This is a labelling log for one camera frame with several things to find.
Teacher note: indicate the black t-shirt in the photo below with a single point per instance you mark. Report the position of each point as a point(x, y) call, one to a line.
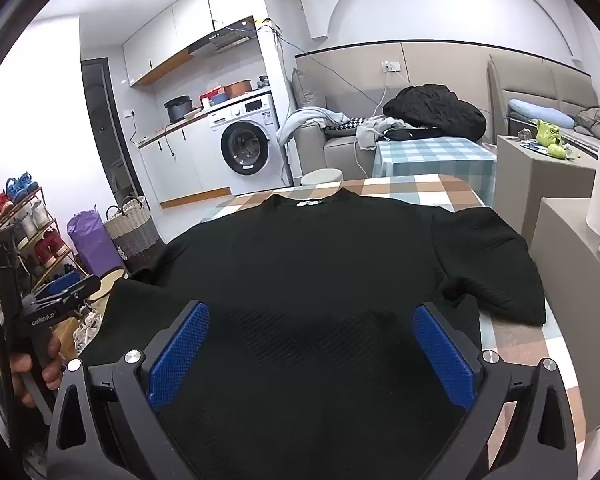
point(305, 260)

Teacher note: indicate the houndstooth pillow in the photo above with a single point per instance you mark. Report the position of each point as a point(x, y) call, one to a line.
point(350, 122)

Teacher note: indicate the wooden shoe rack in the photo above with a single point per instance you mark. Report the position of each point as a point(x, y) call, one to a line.
point(30, 222)

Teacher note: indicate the blue pillow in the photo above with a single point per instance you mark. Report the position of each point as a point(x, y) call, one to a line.
point(535, 110)

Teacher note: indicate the light grey blanket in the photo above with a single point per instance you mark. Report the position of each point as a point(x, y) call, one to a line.
point(300, 120)

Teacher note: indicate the black puffer jacket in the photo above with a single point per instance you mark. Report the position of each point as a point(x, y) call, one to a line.
point(430, 107)

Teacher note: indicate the round wooden stool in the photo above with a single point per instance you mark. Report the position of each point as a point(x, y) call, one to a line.
point(107, 282)

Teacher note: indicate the white wall cabinets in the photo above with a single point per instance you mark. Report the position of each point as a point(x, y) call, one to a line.
point(150, 45)

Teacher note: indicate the grey upholstered headboard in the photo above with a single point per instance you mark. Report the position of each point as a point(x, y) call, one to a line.
point(530, 80)

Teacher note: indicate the round grey stool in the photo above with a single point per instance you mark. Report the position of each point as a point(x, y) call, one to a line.
point(320, 177)

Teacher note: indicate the rows of assorted shoes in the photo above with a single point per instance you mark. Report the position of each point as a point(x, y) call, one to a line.
point(0, 205)

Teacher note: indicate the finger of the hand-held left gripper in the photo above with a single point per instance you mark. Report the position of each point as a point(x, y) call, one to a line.
point(62, 285)

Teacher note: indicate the black bag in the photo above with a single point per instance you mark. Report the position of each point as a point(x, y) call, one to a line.
point(410, 134)

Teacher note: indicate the dark door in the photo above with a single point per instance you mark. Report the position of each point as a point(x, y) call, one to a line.
point(105, 125)

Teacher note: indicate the tall grey cabinet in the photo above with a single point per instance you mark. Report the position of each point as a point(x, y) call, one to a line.
point(535, 185)

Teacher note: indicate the rounded grey cabinet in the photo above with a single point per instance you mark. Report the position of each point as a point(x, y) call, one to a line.
point(570, 285)

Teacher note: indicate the brown blue checked tablecloth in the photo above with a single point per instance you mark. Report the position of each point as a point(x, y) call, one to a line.
point(430, 192)

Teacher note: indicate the dark cooking pot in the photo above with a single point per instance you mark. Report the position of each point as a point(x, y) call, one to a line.
point(180, 109)

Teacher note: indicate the white washing machine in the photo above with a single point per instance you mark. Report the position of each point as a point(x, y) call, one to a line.
point(245, 147)

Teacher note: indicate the white base cabinets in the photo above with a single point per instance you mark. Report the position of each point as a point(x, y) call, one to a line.
point(180, 160)

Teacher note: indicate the woven basket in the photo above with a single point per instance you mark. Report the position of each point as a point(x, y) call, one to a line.
point(130, 230)

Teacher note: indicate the teal checked tablecloth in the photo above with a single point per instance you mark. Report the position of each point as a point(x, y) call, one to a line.
point(430, 160)

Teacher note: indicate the stacked plastic basins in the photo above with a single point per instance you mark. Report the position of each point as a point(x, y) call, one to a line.
point(214, 97)

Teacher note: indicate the green toy figure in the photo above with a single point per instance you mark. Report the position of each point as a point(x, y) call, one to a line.
point(547, 132)

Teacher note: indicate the orange pot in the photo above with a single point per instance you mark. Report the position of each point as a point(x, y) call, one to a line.
point(237, 88)

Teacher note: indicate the person's left hand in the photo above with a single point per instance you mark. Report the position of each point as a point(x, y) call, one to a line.
point(54, 360)

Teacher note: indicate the white wall socket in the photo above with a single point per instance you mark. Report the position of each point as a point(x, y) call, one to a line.
point(391, 65)

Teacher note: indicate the grey sofa cushion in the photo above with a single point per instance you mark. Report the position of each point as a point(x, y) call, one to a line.
point(305, 90)

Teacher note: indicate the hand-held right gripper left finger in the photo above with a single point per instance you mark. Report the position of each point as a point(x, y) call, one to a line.
point(180, 355)

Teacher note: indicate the range hood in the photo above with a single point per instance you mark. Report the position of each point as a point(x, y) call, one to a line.
point(220, 40)

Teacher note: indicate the grey sofa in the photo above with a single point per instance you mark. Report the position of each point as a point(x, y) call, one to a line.
point(340, 152)

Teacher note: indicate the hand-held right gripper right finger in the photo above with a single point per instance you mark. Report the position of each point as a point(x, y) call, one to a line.
point(445, 360)

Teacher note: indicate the purple bag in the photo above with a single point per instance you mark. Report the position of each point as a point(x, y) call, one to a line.
point(87, 240)

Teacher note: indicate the white garment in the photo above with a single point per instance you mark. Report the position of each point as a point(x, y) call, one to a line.
point(367, 132)

